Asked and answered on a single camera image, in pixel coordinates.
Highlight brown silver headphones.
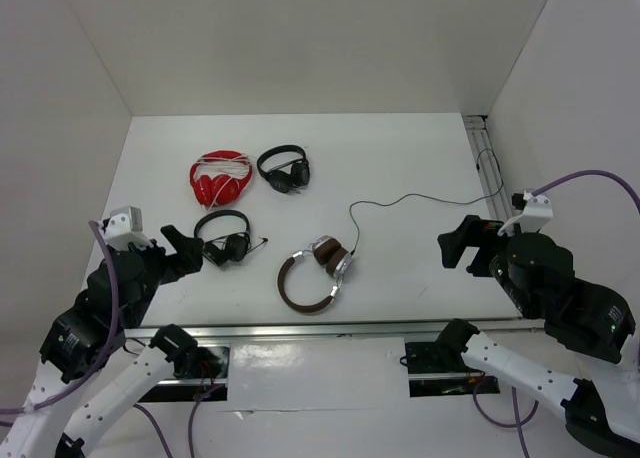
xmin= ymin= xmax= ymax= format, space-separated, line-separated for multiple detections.
xmin=277 ymin=235 xmax=353 ymax=315

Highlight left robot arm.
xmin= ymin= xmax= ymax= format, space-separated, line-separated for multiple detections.
xmin=1 ymin=221 xmax=203 ymax=457

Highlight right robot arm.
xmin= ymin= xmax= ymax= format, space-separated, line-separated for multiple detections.
xmin=436 ymin=215 xmax=639 ymax=457

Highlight black headphones near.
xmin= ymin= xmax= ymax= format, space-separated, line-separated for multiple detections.
xmin=193 ymin=210 xmax=268 ymax=267

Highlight black headphones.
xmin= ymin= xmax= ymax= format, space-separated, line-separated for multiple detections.
xmin=256 ymin=144 xmax=311 ymax=194
xmin=193 ymin=210 xmax=268 ymax=267

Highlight black headphones far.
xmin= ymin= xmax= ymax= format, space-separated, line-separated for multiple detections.
xmin=256 ymin=144 xmax=311 ymax=194

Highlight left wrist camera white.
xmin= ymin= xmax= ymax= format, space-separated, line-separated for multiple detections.
xmin=99 ymin=206 xmax=152 ymax=251

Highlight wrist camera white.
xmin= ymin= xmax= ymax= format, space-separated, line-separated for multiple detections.
xmin=99 ymin=206 xmax=152 ymax=251
xmin=498 ymin=191 xmax=554 ymax=237

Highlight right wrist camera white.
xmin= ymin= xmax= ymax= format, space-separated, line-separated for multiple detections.
xmin=498 ymin=191 xmax=554 ymax=237

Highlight aluminium rail front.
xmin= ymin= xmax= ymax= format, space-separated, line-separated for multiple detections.
xmin=125 ymin=319 xmax=544 ymax=341

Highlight aluminium rail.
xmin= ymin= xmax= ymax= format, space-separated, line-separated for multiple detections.
xmin=462 ymin=115 xmax=512 ymax=221
xmin=125 ymin=319 xmax=544 ymax=341

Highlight red headphones white cable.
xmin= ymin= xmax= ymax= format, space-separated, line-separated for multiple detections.
xmin=188 ymin=149 xmax=254 ymax=212

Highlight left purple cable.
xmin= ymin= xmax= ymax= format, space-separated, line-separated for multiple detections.
xmin=0 ymin=220 xmax=126 ymax=429

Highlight aluminium rail right side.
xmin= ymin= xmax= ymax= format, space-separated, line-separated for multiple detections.
xmin=462 ymin=115 xmax=512 ymax=221

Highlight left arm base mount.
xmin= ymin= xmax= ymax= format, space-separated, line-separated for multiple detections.
xmin=139 ymin=345 xmax=230 ymax=404

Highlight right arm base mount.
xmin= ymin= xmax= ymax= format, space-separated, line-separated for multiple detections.
xmin=399 ymin=341 xmax=485 ymax=398

